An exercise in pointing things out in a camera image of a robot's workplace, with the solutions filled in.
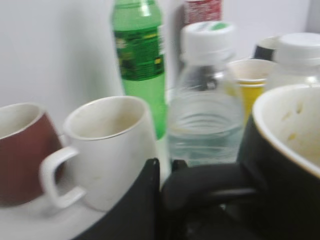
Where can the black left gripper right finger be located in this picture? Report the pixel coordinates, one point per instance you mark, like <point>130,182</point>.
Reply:
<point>192,199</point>

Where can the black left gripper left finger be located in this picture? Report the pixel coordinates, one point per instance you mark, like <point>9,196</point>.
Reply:
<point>134,217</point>

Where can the black mug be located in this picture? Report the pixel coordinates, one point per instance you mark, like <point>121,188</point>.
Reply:
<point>280,155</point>

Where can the yellow paper cup stack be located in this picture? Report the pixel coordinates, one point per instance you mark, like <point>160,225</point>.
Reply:
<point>251,76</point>

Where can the white ceramic mug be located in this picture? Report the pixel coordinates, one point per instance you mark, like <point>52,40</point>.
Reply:
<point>110,139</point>

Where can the clear water bottle green label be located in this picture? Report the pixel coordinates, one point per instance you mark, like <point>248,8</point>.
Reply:
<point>205,119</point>

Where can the dark red mug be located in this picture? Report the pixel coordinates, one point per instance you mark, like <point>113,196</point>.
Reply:
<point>27,137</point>

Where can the dark grey mug right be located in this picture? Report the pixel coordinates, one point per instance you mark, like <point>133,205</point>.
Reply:
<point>265,49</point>

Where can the green soda bottle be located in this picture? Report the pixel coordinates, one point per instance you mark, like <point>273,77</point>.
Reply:
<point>138,33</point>

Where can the white cap juice bottle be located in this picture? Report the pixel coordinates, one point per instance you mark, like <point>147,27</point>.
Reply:
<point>297,59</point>

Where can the cola bottle red label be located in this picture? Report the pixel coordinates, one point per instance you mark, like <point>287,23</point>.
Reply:
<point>195,11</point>

